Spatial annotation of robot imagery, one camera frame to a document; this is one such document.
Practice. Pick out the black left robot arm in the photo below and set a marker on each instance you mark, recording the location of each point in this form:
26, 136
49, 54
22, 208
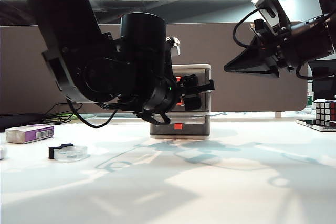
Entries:
65, 11

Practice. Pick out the black monitor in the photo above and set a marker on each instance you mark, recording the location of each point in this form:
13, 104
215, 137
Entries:
325, 87

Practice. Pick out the purple white tissue pack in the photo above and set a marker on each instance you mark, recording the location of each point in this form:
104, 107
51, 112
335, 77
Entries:
23, 134

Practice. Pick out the brown desk partition panel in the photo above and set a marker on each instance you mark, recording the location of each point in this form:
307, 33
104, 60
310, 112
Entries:
210, 43

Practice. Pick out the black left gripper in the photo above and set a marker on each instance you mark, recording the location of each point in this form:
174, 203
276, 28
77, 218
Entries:
181, 90

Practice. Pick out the black rubik's cube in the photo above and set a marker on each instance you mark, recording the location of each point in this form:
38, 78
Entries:
325, 113

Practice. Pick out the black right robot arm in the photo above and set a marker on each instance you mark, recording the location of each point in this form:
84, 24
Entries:
315, 43

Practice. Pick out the clear bottle with green label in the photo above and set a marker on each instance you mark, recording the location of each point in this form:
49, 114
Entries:
309, 95

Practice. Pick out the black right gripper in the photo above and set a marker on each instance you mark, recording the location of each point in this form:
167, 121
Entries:
275, 48

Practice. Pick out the white flat tablet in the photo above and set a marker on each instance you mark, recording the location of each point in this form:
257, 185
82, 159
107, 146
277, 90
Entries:
323, 128

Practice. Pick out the white partition foot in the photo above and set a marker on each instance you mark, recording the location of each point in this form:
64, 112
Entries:
277, 115

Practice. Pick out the white plastic drawer cabinet frame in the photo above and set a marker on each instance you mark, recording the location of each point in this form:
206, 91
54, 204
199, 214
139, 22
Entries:
194, 66

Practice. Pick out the transparent tape with black cutter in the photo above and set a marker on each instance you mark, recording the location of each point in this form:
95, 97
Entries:
71, 153

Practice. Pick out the small white rounded object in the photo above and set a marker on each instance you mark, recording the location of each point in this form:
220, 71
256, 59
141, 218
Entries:
2, 153

